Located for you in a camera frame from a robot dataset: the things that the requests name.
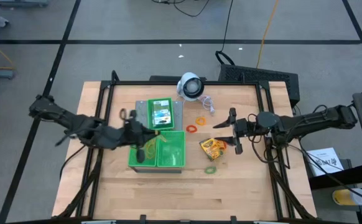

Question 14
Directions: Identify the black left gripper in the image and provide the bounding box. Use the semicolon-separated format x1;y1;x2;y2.
120;108;160;164

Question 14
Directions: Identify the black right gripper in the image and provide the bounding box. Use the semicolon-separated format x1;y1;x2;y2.
213;108;258;156

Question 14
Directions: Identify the yellow green crayon box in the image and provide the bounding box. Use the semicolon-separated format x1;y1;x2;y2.
198;138;227;162
152;99;172;110
152;108;173;127

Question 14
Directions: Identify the green plastic basket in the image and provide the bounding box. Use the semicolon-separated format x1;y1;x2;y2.
128;130;159;169
157;130;187;169
147;97;175;131

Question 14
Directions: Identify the green plastic organizer tray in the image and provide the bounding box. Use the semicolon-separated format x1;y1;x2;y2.
128;100;184;174

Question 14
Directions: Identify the white printed paper sheet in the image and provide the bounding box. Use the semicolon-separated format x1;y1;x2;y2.
307;147;345;177

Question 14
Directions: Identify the yellow white cup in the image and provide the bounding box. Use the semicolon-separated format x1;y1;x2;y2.
332;188;362;207

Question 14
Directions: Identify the grey stand base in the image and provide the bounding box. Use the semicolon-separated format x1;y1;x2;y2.
0;0;50;9

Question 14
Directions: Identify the white coiled lamp cable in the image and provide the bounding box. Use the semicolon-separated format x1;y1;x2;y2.
199;95;216;115

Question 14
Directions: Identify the black aluminium table frame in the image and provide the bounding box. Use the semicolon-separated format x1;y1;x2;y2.
56;79;317;220

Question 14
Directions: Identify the black hanging cable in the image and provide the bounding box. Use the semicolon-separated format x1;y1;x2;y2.
215;0;235;66

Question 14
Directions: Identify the yellow hanging cable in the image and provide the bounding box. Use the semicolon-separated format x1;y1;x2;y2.
255;0;280;68

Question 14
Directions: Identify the black looped floor cable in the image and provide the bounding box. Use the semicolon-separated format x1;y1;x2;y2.
151;0;211;18

